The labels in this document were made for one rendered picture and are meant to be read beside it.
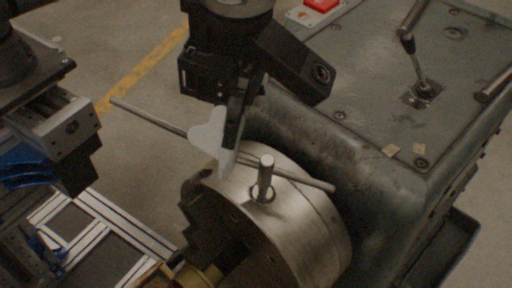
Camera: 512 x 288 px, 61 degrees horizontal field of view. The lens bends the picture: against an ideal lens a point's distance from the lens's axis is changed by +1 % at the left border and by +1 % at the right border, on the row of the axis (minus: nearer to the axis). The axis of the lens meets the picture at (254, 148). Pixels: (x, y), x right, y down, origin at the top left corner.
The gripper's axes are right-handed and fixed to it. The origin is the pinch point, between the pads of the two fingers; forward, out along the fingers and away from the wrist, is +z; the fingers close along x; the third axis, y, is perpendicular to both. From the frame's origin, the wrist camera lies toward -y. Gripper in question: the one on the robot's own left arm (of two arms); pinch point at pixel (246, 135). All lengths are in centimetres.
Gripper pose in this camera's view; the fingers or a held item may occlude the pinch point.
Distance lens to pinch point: 56.1
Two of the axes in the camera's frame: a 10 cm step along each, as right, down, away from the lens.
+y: -9.5, -2.9, 1.2
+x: -3.0, 7.6, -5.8
